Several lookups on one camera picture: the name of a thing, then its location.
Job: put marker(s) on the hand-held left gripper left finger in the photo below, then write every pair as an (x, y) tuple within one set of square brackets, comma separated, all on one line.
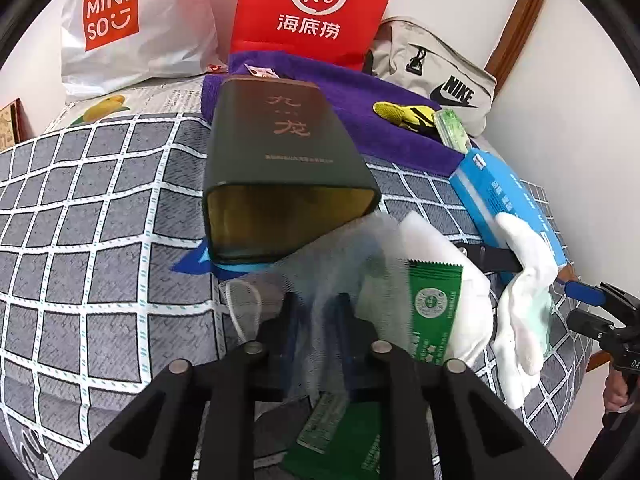
[(270, 355)]

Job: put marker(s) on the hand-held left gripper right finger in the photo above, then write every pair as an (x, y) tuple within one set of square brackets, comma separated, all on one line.
[(370, 345)]

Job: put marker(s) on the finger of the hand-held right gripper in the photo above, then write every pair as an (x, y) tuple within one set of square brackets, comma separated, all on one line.
[(587, 322), (585, 292)]

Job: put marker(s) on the white foam sponge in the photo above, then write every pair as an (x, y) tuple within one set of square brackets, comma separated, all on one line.
[(475, 310)]

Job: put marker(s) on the blue tissue pack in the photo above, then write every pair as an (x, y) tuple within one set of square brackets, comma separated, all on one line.
[(505, 195)]

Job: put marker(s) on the pale green wet wipes pack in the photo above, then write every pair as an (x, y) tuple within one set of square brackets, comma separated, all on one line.
[(452, 130)]

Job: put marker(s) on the yellow black mesh pouch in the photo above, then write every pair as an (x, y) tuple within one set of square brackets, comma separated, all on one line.
[(405, 112)]

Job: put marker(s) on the white red snack packet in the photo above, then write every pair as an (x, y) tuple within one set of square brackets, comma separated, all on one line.
[(261, 71)]

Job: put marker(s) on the person's right hand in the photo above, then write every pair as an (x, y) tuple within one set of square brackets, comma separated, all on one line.
[(615, 392)]

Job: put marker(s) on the dark rectangular tea tin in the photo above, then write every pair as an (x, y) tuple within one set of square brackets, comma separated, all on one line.
[(285, 170)]

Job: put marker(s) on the purple towel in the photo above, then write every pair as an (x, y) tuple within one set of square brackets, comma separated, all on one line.
[(350, 100)]

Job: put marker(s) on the beige waist bag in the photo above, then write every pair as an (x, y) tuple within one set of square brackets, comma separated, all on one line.
[(430, 75)]

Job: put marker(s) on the lemon print bed sheet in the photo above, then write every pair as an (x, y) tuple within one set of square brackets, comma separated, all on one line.
[(165, 100)]

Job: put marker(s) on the red paper carrier bag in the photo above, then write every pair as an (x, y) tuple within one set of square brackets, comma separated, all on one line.
[(315, 10)]

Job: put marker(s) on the white plastic shopping bag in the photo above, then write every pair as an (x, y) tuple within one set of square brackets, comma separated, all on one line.
[(130, 25)]

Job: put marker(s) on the brown wooden door frame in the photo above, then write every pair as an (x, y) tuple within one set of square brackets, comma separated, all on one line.
[(520, 25)]

